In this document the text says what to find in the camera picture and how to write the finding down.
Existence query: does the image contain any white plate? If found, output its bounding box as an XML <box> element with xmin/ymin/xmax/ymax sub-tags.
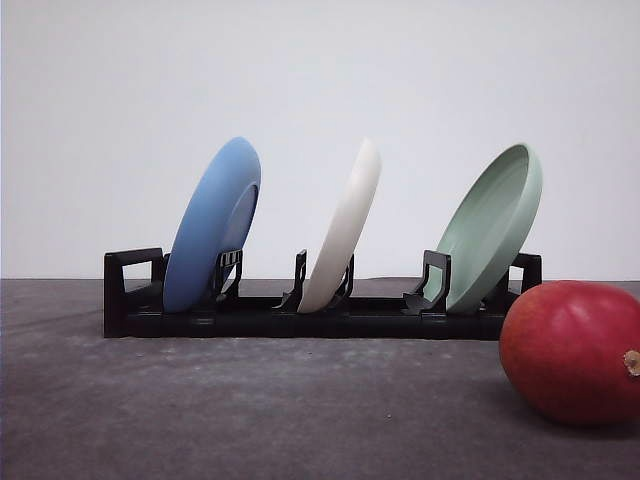
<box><xmin>298</xmin><ymin>138</ymin><xmax>382</xmax><ymax>313</ymax></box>

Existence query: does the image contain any red pomegranate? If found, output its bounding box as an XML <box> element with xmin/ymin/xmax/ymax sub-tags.
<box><xmin>499</xmin><ymin>280</ymin><xmax>640</xmax><ymax>426</ymax></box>

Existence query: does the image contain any blue plate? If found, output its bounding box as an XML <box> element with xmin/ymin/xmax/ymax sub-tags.
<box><xmin>164</xmin><ymin>137</ymin><xmax>262</xmax><ymax>313</ymax></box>

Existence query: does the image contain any green plate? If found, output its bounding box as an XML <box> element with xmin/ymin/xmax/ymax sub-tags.
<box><xmin>424</xmin><ymin>144</ymin><xmax>543</xmax><ymax>313</ymax></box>

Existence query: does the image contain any black plate rack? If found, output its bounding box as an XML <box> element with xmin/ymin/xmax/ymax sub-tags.
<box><xmin>104</xmin><ymin>248</ymin><xmax>542</xmax><ymax>340</ymax></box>

